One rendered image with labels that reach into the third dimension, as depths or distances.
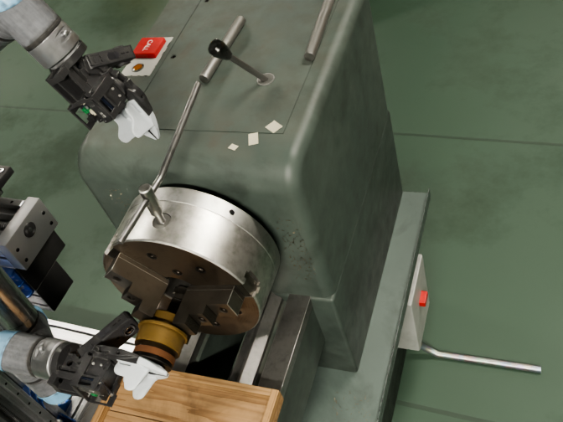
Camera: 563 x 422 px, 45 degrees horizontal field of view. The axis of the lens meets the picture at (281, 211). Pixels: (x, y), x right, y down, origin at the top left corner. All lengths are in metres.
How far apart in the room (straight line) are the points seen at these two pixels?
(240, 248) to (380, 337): 0.67
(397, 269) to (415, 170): 1.03
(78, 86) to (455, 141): 2.03
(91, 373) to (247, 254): 0.33
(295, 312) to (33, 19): 0.77
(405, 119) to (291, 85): 1.78
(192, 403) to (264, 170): 0.49
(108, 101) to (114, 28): 3.23
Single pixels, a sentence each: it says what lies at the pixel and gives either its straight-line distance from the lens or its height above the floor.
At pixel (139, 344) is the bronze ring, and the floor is 1.11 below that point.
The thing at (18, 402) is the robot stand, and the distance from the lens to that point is 2.06.
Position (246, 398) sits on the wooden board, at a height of 0.88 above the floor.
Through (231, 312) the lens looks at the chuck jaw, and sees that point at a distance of 1.20.
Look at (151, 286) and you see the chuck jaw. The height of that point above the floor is 1.14.
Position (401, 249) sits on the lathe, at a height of 0.54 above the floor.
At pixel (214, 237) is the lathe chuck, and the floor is 1.20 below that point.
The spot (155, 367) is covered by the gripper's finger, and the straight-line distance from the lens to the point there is 1.21.
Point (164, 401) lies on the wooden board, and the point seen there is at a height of 0.88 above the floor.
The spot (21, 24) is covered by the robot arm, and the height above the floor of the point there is 1.59.
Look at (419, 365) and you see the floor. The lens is 2.33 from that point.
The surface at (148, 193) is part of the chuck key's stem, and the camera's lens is 1.14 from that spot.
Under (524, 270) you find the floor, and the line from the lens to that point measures 2.52.
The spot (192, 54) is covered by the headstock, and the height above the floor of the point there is 1.25.
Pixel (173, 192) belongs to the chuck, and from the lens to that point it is 1.23.
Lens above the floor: 2.06
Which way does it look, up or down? 47 degrees down
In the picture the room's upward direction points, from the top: 20 degrees counter-clockwise
